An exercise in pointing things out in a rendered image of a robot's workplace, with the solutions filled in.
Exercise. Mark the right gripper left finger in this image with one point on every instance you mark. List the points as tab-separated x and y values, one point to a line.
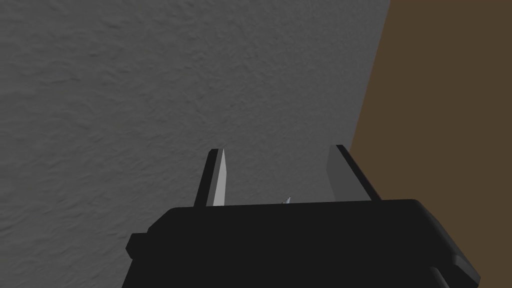
212	184

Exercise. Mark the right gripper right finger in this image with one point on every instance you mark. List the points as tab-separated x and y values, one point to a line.
348	182

